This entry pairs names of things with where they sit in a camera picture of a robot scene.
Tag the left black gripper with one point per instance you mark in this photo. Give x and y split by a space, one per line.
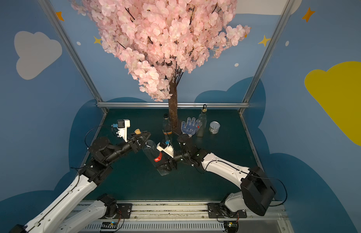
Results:
135 142

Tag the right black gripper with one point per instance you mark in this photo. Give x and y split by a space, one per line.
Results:
171 161

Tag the red bottle label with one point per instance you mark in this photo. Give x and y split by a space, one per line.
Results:
158 159

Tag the clear bottle with cork stopper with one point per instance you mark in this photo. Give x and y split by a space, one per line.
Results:
151 152

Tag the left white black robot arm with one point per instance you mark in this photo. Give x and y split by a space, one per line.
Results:
54 219

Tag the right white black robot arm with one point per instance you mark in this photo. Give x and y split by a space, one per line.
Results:
256 190

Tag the clear bottle with black cap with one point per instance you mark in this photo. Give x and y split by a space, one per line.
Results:
167 128

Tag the tall clear bottle gold stopper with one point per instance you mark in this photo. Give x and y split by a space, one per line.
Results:
202 121

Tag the blue dotted white work glove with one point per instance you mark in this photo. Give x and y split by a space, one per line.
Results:
190 127

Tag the small metal tin can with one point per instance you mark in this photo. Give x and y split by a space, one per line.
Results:
214 127

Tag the right small circuit board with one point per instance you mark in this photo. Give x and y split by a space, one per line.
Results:
231 227

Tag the small circuit board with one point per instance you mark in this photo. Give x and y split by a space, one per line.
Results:
109 226
231 227

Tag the left small circuit board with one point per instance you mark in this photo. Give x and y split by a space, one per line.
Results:
109 226

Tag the pink cherry blossom tree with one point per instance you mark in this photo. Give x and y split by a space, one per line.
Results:
161 40

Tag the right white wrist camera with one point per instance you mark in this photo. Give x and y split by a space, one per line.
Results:
166 147

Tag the aluminium front rail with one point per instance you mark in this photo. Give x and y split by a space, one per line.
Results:
187 216

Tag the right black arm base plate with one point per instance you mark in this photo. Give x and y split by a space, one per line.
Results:
219 210

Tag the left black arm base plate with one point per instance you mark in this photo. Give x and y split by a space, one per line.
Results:
122 210

